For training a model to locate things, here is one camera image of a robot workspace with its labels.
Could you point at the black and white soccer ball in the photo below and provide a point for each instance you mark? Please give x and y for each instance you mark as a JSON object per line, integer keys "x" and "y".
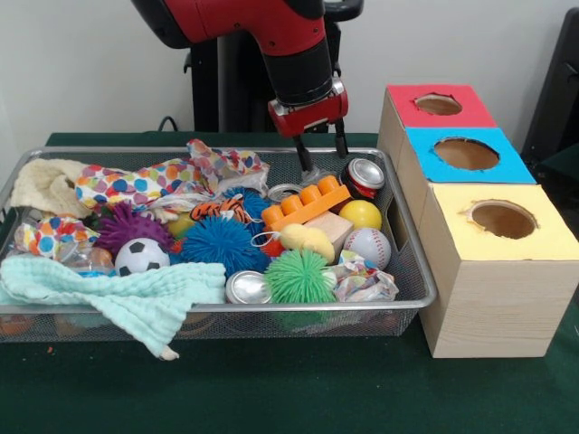
{"x": 140, "y": 257}

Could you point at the mint green cloth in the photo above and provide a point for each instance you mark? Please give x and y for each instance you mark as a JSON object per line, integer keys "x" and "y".
{"x": 113, "y": 289}

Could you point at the dark green side tablecloth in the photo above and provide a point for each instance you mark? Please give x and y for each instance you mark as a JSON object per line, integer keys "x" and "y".
{"x": 565, "y": 167}

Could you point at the yellow ball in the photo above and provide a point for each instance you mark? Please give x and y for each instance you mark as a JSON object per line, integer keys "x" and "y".
{"x": 362, "y": 214}

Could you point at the white baseball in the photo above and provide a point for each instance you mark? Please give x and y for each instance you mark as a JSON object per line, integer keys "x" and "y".
{"x": 367, "y": 248}

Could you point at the purple spiky ball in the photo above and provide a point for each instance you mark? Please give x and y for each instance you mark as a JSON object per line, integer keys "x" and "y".
{"x": 126, "y": 223}

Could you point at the blue spiky ball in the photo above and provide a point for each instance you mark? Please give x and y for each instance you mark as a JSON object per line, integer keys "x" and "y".
{"x": 217, "y": 244}

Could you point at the cream knitted cloth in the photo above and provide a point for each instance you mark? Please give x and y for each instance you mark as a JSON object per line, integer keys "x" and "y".
{"x": 40, "y": 181}

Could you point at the green spiky ball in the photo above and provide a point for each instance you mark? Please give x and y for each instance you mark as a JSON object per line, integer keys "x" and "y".
{"x": 300, "y": 278}

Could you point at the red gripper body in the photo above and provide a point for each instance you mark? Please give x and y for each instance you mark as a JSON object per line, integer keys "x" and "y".
{"x": 312, "y": 115}

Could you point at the small clear plastic bottle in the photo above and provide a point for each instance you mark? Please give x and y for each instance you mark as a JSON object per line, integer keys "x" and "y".
{"x": 322, "y": 174}

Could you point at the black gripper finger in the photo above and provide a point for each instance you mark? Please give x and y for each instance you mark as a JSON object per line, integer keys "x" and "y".
{"x": 303, "y": 153}
{"x": 341, "y": 138}

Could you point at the wooden box with three holes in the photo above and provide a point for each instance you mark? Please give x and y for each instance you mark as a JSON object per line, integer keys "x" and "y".
{"x": 497, "y": 298}

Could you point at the shallow clear mesh bin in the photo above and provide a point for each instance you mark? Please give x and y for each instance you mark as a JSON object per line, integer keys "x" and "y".
{"x": 271, "y": 323}

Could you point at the crushed clear plastic bottle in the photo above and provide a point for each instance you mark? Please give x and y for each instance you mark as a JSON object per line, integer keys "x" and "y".
{"x": 83, "y": 260}

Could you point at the silver can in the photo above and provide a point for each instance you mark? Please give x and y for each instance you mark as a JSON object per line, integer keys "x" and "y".
{"x": 282, "y": 193}

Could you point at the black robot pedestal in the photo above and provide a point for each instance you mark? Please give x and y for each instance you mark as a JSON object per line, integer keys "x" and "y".
{"x": 208, "y": 90}

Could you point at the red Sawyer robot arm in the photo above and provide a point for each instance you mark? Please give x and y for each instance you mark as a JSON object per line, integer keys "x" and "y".
{"x": 289, "y": 27}

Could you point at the orange toy brick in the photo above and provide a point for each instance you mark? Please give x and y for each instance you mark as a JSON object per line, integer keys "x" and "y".
{"x": 312, "y": 203}

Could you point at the polka dot cloth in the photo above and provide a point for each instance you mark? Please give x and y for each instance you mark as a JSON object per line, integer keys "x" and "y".
{"x": 135, "y": 183}

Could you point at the black chair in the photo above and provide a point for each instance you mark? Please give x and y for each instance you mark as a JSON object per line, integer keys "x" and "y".
{"x": 556, "y": 81}

